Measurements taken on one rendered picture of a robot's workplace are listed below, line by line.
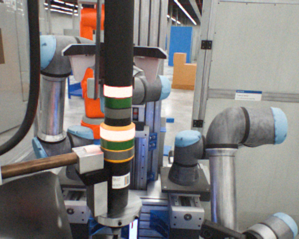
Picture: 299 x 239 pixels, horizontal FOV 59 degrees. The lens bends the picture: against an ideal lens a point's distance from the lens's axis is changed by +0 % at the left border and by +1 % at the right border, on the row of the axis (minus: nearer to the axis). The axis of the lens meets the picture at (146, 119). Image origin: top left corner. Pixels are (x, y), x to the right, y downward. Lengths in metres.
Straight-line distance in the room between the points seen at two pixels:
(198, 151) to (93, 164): 0.92
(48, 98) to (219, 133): 0.63
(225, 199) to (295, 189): 1.94
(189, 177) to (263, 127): 0.51
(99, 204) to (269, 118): 0.63
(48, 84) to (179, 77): 8.82
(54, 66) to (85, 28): 3.48
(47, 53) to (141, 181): 0.77
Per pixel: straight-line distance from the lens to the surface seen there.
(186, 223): 1.22
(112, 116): 0.32
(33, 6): 0.29
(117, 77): 0.30
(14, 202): 0.48
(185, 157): 1.21
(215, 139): 0.81
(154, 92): 0.74
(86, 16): 4.41
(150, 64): 0.45
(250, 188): 2.59
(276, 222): 0.85
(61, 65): 1.00
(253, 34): 2.22
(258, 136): 0.86
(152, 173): 1.43
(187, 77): 9.68
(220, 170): 0.81
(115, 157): 0.33
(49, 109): 1.08
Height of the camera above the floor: 1.67
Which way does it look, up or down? 17 degrees down
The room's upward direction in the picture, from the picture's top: 3 degrees clockwise
